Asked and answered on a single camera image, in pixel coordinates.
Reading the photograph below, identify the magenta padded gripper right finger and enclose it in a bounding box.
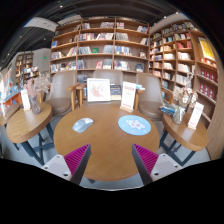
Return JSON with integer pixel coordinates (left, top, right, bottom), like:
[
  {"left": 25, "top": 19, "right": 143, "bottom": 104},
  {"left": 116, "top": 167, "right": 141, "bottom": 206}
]
[{"left": 132, "top": 144, "right": 182, "bottom": 185}]

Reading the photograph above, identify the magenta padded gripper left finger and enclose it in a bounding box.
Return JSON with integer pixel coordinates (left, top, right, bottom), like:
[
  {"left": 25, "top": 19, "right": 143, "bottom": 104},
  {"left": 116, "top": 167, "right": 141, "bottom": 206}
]
[{"left": 42, "top": 144, "right": 91, "bottom": 185}]

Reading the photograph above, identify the grey computer mouse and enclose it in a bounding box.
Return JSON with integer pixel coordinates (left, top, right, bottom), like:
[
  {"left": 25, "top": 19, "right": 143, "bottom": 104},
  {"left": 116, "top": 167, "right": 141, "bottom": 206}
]
[{"left": 72, "top": 118, "right": 93, "bottom": 133}]

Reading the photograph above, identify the round blue mouse pad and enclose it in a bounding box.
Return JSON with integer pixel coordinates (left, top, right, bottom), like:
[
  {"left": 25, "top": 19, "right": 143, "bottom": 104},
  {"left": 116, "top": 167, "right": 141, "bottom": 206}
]
[{"left": 118, "top": 115, "right": 151, "bottom": 136}]

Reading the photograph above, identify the round wooden centre table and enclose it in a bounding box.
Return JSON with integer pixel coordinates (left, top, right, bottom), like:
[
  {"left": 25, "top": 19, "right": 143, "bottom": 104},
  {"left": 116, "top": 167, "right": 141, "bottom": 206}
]
[{"left": 54, "top": 104, "right": 159, "bottom": 181}]

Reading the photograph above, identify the round wooden table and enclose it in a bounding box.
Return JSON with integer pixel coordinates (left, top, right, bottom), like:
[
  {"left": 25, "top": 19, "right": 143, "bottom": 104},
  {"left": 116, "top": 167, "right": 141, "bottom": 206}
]
[
  {"left": 54, "top": 104, "right": 159, "bottom": 181},
  {"left": 6, "top": 103, "right": 54, "bottom": 165},
  {"left": 160, "top": 113, "right": 209, "bottom": 166}
]

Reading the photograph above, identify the round wooden right table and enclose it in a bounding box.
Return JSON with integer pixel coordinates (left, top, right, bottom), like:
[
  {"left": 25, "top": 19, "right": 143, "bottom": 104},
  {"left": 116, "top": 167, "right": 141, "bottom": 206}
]
[{"left": 160, "top": 113, "right": 209, "bottom": 166}]

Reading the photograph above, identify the stack of books on chair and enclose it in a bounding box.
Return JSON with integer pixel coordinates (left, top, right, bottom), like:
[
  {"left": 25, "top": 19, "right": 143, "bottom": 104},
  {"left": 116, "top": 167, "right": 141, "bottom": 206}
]
[{"left": 159, "top": 104, "right": 176, "bottom": 116}]

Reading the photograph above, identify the right white sign card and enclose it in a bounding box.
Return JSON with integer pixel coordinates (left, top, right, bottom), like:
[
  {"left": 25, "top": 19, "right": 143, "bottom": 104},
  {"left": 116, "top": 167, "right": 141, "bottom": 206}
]
[{"left": 187, "top": 103, "right": 204, "bottom": 130}]

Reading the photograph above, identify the white sign card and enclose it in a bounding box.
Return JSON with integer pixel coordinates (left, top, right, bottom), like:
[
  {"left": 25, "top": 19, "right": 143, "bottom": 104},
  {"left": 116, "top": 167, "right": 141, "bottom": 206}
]
[
  {"left": 21, "top": 89, "right": 31, "bottom": 111},
  {"left": 187, "top": 103, "right": 204, "bottom": 130}
]

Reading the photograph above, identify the round wooden left table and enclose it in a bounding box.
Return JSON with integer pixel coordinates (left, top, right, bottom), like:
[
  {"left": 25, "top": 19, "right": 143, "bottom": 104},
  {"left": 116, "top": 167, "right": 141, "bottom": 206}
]
[{"left": 6, "top": 103, "right": 54, "bottom": 165}]

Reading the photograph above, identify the right brown armchair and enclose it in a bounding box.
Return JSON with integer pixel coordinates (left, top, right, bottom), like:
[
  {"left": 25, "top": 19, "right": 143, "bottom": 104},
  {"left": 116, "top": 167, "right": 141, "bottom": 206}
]
[{"left": 134, "top": 72, "right": 165, "bottom": 122}]

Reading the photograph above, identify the brown armchair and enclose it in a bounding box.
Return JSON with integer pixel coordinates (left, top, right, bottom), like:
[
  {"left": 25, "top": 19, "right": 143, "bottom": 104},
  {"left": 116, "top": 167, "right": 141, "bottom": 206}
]
[
  {"left": 134, "top": 72, "right": 165, "bottom": 122},
  {"left": 46, "top": 71, "right": 79, "bottom": 115},
  {"left": 93, "top": 70, "right": 123, "bottom": 85}
]

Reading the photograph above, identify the left brown armchair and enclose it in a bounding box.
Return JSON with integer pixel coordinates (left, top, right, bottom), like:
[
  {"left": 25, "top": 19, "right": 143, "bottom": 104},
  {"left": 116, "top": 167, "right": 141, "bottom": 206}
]
[{"left": 46, "top": 71, "right": 79, "bottom": 115}]

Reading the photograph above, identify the right vase with dried flowers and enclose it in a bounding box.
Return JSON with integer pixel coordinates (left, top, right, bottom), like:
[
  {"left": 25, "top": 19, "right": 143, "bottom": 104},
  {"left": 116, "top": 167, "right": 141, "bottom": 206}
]
[{"left": 173, "top": 72, "right": 198, "bottom": 124}]

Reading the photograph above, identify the vase with dried flowers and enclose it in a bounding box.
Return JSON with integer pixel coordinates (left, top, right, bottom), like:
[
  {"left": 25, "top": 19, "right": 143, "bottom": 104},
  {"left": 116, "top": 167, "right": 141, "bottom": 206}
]
[
  {"left": 24, "top": 74, "right": 50, "bottom": 115},
  {"left": 173, "top": 72, "right": 198, "bottom": 124}
]

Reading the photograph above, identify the white red sign stand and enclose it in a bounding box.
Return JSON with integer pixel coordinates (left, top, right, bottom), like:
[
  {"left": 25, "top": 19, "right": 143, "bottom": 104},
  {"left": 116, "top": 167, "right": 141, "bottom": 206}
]
[{"left": 120, "top": 82, "right": 136, "bottom": 112}]

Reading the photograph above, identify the white framed picture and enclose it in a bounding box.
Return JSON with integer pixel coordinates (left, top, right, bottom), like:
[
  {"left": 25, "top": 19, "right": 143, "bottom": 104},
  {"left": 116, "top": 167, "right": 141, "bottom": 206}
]
[{"left": 87, "top": 78, "right": 111, "bottom": 102}]

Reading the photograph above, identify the dark book on table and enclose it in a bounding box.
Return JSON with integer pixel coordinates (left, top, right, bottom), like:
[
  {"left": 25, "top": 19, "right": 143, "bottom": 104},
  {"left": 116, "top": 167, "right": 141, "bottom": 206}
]
[{"left": 110, "top": 85, "right": 122, "bottom": 100}]

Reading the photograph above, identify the left white sign card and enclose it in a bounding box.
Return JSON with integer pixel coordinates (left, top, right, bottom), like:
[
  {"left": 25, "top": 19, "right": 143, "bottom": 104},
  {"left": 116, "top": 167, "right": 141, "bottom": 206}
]
[{"left": 21, "top": 89, "right": 31, "bottom": 111}]

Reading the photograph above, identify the left vase with dried flowers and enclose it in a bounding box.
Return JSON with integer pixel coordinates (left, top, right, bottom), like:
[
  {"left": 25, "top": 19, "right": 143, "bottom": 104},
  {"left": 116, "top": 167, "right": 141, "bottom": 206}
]
[{"left": 24, "top": 74, "right": 50, "bottom": 115}]

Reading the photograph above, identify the left display table with books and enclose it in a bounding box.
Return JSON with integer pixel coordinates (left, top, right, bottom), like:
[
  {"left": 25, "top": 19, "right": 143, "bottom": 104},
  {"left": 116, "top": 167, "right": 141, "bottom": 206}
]
[{"left": 0, "top": 66, "right": 26, "bottom": 128}]

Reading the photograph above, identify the middle brown armchair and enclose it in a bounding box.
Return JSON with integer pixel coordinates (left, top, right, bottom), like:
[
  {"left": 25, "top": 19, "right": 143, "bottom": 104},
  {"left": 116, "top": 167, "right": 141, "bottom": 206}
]
[{"left": 93, "top": 70, "right": 123, "bottom": 85}]

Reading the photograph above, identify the far left bookshelf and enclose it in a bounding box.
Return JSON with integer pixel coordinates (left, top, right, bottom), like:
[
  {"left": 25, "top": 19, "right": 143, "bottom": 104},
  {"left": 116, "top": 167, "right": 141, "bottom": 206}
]
[{"left": 15, "top": 52, "right": 33, "bottom": 87}]

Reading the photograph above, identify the wooden right bookshelf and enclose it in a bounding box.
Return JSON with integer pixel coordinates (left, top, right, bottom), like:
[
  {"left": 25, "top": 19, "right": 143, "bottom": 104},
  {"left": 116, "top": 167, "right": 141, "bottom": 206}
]
[{"left": 149, "top": 20, "right": 218, "bottom": 127}]

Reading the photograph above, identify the large wooden centre bookshelf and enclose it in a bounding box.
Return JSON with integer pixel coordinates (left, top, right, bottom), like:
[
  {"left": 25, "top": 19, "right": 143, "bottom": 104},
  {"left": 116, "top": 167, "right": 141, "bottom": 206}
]
[{"left": 50, "top": 16, "right": 149, "bottom": 81}]

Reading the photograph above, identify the yellow poster on shelf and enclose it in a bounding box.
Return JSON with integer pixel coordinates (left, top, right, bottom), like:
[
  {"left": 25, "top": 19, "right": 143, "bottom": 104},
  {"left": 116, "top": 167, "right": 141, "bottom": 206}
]
[{"left": 199, "top": 37, "right": 215, "bottom": 60}]

